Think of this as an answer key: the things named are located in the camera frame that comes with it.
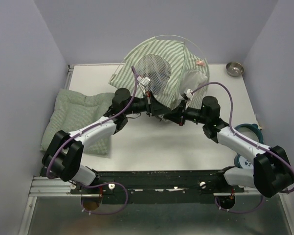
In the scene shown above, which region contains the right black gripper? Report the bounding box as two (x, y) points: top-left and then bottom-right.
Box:
(164, 100), (208, 126)

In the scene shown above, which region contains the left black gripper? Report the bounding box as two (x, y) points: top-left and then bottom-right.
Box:
(123, 90), (171, 116)

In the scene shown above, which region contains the green striped pet tent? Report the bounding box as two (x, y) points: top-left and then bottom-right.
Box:
(109, 37), (207, 111)

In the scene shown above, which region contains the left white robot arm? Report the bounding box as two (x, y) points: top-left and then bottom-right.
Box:
(42, 88), (170, 193)

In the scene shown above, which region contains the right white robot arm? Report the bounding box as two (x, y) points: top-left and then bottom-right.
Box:
(164, 96), (294, 198)

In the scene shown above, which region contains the steel pet bowl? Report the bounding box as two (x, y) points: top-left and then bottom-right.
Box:
(226, 62), (245, 77)

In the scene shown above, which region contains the teal paw print toy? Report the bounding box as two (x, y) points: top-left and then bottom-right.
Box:
(234, 123), (264, 169)

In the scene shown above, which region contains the green checkered cushion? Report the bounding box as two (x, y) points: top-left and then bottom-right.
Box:
(41, 89), (114, 152)

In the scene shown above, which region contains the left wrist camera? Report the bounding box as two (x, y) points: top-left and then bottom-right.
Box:
(137, 76), (151, 93)

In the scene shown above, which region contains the black mounting rail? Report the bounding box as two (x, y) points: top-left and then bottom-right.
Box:
(70, 170), (244, 205)

